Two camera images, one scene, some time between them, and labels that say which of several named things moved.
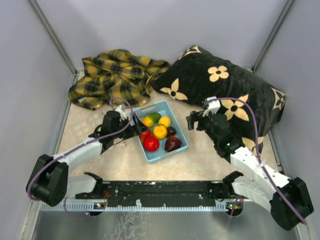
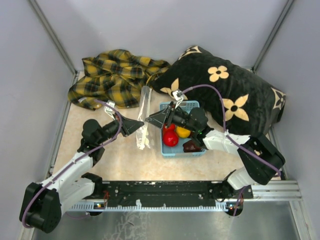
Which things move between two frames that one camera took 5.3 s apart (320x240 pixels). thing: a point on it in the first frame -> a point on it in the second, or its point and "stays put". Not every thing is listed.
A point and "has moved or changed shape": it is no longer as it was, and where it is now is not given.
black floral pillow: [195, 74] stays put
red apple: [150, 143] -> [170, 137]
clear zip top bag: [113, 129] has moved or changed shape
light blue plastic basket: [164, 109] -> [177, 151]
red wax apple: [145, 134] -> [171, 130]
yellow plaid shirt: [114, 77] stays put
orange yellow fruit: [160, 132] -> [182, 132]
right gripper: [191, 119] -> [164, 116]
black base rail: [120, 193] stays put
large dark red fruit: [172, 143] -> [189, 146]
